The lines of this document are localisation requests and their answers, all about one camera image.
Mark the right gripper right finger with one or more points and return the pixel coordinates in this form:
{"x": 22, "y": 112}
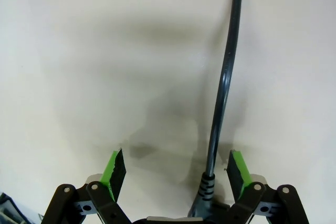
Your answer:
{"x": 252, "y": 195}

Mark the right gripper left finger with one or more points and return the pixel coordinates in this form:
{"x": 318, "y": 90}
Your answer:
{"x": 105, "y": 190}

